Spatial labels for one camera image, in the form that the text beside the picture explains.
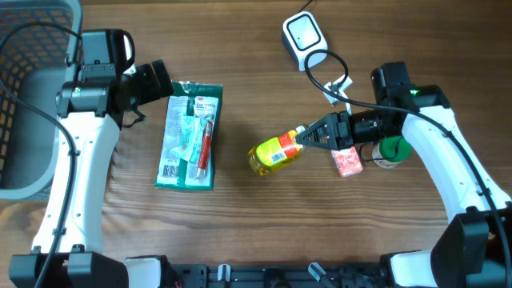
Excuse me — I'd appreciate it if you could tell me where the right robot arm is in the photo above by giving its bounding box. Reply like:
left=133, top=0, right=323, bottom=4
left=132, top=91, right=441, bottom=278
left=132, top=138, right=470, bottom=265
left=296, top=62, right=511, bottom=287

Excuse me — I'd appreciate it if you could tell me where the green lid jar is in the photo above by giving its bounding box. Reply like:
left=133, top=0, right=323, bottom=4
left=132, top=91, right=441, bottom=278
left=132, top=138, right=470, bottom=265
left=372, top=136, right=412, bottom=169

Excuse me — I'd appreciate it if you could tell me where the black left camera cable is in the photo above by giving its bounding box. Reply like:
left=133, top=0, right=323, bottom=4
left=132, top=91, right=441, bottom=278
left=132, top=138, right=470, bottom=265
left=0, top=20, right=83, bottom=288

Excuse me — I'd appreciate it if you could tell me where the black camera cable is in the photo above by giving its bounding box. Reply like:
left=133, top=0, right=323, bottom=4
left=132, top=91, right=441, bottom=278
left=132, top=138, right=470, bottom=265
left=0, top=20, right=83, bottom=288
left=303, top=49, right=512, bottom=288

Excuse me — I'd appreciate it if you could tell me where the red white tube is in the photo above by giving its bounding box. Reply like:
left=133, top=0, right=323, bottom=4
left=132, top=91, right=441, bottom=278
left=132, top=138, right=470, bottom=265
left=196, top=121, right=213, bottom=179

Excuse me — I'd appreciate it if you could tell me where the dark grey mesh basket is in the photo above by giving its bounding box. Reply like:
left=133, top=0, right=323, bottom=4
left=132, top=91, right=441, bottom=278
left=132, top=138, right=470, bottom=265
left=1, top=0, right=82, bottom=202

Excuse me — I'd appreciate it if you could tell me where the green package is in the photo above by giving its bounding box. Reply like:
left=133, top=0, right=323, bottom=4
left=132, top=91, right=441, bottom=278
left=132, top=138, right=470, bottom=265
left=154, top=82, right=223, bottom=190

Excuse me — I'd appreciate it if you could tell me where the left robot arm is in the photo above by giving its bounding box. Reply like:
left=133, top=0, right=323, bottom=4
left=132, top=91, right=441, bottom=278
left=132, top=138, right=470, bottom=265
left=9, top=29, right=174, bottom=287

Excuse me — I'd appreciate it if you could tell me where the small yellow bottle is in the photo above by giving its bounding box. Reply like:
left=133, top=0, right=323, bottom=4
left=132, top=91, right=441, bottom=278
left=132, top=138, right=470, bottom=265
left=247, top=124, right=308, bottom=176

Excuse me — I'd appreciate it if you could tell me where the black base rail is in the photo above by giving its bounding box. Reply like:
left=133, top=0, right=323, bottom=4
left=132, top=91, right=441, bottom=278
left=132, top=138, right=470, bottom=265
left=162, top=262, right=394, bottom=288

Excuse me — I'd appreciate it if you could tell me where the black right camera cable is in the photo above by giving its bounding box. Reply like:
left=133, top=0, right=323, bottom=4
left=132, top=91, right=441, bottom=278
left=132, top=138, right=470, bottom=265
left=303, top=49, right=512, bottom=288

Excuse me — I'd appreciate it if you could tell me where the white barcode scanner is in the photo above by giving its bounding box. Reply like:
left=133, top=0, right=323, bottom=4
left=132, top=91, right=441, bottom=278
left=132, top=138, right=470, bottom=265
left=282, top=11, right=328, bottom=72

